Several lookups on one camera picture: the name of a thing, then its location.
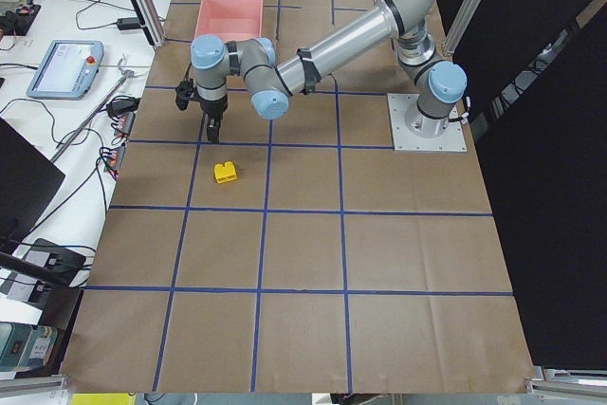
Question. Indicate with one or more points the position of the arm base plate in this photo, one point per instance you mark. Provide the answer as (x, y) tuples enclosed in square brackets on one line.
[(413, 132)]

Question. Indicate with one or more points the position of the blue teach pendant tablet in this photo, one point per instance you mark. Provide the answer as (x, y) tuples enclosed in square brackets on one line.
[(67, 70)]

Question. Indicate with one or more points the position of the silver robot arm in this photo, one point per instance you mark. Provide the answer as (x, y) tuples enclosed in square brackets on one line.
[(441, 84)]

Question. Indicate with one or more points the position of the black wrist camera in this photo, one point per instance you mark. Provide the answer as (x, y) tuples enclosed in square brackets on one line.
[(184, 93)]

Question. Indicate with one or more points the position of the yellow toy block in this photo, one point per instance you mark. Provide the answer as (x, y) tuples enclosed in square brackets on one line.
[(225, 172)]

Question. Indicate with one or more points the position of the black laptop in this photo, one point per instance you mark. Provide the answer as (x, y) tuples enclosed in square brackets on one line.
[(29, 181)]

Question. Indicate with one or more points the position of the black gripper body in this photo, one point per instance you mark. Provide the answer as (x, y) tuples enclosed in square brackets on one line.
[(213, 106)]

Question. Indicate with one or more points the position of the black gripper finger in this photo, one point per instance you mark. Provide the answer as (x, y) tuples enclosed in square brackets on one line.
[(217, 128), (211, 131)]

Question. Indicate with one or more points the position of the black power adapter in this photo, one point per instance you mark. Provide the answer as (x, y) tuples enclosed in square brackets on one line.
[(128, 23)]

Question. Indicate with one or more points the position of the pink plastic box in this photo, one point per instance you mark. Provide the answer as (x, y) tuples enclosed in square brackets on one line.
[(230, 20)]

